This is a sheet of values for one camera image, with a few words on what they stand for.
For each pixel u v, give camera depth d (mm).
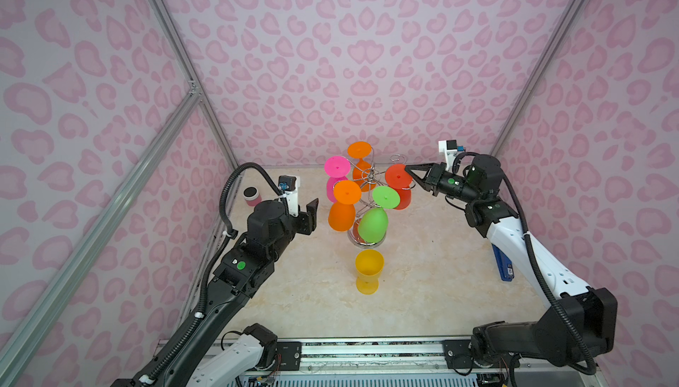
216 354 548
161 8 736
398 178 705
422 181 666
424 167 689
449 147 678
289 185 559
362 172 751
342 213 762
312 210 607
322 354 750
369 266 818
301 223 602
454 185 637
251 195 998
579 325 396
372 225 726
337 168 750
